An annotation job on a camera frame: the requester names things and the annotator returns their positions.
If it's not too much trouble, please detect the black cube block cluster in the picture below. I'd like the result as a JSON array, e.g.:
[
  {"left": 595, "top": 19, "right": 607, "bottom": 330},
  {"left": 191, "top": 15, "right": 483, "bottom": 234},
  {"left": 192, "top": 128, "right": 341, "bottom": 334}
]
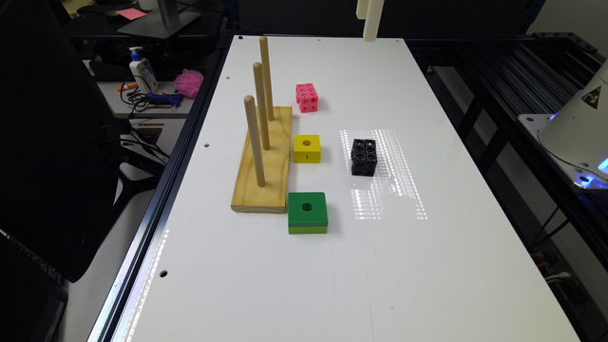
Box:
[{"left": 351, "top": 139, "right": 378, "bottom": 177}]

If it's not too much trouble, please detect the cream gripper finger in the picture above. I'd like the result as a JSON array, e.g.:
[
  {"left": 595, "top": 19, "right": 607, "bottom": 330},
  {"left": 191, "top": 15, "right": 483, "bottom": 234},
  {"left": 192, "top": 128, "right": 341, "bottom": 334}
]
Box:
[
  {"left": 355, "top": 0, "right": 369, "bottom": 20},
  {"left": 363, "top": 0, "right": 384, "bottom": 42}
]

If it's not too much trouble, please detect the far wooden peg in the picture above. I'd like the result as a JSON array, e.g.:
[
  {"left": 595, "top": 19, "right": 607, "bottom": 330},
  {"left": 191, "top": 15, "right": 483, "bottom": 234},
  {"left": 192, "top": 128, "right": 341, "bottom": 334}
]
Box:
[{"left": 259, "top": 36, "right": 275, "bottom": 122}]

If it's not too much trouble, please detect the green block with hole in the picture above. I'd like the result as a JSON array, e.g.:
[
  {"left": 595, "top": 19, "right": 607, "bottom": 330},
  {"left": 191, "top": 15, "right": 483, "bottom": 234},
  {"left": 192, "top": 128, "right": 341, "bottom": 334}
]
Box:
[{"left": 288, "top": 192, "right": 329, "bottom": 235}]

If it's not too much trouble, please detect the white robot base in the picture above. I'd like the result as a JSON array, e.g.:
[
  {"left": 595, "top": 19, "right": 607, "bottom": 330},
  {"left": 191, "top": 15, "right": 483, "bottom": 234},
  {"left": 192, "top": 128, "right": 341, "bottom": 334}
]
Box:
[{"left": 518, "top": 65, "right": 607, "bottom": 190}]

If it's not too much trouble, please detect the black office chair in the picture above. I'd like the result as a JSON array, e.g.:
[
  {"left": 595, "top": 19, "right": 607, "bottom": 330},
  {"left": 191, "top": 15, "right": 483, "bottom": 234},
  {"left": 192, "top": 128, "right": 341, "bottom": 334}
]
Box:
[{"left": 1, "top": 0, "right": 164, "bottom": 282}]

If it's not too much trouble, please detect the blue glue gun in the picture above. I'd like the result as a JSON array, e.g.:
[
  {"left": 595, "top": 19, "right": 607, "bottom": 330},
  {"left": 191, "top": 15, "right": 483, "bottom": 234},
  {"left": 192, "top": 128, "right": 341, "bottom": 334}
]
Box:
[{"left": 146, "top": 92, "right": 183, "bottom": 107}]

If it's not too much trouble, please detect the pink cube block cluster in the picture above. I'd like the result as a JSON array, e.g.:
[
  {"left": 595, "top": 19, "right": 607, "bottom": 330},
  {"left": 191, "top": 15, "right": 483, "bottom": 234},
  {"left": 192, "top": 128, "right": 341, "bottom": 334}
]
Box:
[{"left": 295, "top": 83, "right": 318, "bottom": 113}]

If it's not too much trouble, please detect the black cable bundle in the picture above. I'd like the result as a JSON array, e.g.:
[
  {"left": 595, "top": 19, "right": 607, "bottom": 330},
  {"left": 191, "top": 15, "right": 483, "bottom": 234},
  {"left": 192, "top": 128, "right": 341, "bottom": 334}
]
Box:
[{"left": 118, "top": 78, "right": 153, "bottom": 118}]

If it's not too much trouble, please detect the pink bath loofah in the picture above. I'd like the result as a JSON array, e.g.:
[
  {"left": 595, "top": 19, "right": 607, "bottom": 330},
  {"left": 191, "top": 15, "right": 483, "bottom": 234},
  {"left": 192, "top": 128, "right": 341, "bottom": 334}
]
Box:
[{"left": 174, "top": 68, "right": 204, "bottom": 99}]

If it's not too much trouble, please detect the grey monitor stand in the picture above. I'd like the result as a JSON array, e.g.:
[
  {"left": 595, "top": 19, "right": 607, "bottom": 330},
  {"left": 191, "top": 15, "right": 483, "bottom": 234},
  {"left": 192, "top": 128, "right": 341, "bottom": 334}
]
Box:
[{"left": 117, "top": 0, "right": 200, "bottom": 39}]

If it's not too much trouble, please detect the near wooden peg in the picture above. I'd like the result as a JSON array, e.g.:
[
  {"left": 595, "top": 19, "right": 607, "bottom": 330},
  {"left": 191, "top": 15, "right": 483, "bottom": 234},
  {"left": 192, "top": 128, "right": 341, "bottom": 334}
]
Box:
[{"left": 243, "top": 95, "right": 266, "bottom": 187}]

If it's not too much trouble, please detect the pink sticky note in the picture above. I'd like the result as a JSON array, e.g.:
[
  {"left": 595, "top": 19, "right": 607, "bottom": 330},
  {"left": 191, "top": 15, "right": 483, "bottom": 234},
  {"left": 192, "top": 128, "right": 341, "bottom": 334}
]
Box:
[{"left": 117, "top": 8, "right": 147, "bottom": 21}]

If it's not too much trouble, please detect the yellow block with hole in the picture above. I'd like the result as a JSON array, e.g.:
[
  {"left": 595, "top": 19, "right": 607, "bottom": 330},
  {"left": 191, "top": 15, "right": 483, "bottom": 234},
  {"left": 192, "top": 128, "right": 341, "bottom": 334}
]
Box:
[{"left": 294, "top": 135, "right": 321, "bottom": 163}]

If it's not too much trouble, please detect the middle wooden peg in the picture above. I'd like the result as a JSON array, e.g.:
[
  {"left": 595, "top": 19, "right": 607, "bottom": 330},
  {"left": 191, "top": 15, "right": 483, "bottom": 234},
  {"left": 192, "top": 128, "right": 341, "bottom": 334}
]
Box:
[{"left": 253, "top": 62, "right": 270, "bottom": 150}]

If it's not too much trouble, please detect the wooden peg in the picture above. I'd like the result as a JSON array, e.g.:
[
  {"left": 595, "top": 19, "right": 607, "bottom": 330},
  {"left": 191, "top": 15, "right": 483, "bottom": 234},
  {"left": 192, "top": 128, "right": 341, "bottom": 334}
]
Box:
[
  {"left": 243, "top": 95, "right": 266, "bottom": 187},
  {"left": 259, "top": 36, "right": 275, "bottom": 122},
  {"left": 253, "top": 62, "right": 270, "bottom": 150}
]

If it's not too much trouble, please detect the wooden peg base board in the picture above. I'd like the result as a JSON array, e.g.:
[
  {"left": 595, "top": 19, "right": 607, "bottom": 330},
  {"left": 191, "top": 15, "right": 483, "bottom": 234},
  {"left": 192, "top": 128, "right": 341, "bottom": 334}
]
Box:
[{"left": 231, "top": 106, "right": 292, "bottom": 214}]

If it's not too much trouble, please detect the white lotion pump bottle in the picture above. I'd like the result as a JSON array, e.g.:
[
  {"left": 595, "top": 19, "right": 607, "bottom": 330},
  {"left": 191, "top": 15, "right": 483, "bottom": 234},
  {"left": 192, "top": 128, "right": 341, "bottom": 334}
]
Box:
[{"left": 129, "top": 47, "right": 158, "bottom": 94}]

